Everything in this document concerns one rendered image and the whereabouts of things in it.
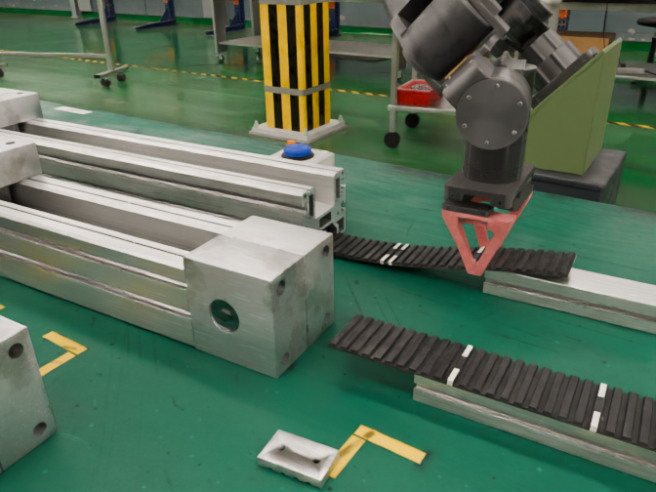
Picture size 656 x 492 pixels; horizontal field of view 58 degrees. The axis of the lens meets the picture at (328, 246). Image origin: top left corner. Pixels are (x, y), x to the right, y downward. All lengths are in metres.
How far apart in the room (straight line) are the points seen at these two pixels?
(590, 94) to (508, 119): 0.50
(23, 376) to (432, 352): 0.30
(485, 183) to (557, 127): 0.44
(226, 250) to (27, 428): 0.20
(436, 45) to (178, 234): 0.31
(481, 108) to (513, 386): 0.21
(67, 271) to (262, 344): 0.25
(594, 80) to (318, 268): 0.59
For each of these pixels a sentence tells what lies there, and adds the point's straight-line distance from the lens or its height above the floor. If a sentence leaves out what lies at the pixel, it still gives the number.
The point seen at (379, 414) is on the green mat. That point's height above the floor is 0.78.
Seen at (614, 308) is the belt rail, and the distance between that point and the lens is 0.63.
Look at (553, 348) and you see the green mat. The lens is 0.58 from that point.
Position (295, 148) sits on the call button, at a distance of 0.86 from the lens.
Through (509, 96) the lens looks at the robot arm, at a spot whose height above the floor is 1.00.
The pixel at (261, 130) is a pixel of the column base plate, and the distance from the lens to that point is 4.12.
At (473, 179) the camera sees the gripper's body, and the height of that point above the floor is 0.90.
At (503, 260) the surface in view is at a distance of 0.63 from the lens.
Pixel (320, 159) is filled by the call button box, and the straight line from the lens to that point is 0.85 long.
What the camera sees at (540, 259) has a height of 0.82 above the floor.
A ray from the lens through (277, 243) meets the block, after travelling 0.52.
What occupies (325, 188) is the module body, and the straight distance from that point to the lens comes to 0.73.
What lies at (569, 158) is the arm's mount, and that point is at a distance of 1.02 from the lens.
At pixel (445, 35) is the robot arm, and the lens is 0.56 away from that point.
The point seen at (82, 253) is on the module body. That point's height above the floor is 0.84.
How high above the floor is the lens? 1.10
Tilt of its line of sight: 26 degrees down
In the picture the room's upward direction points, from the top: 1 degrees counter-clockwise
